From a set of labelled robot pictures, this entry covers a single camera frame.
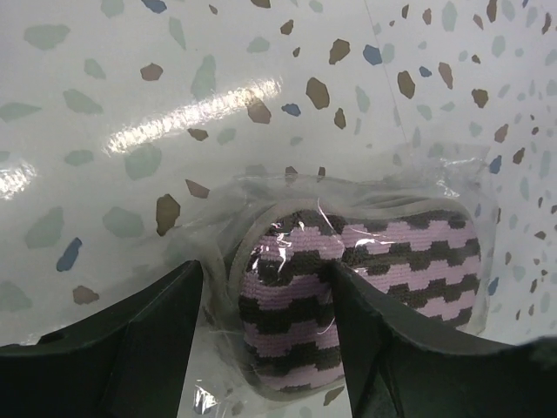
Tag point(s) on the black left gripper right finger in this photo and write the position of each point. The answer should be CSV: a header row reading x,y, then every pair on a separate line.
x,y
399,363

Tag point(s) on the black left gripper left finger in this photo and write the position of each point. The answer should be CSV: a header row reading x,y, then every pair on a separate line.
x,y
128,360

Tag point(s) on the purple wavy sponge pack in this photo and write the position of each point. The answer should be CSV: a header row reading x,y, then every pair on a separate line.
x,y
310,281

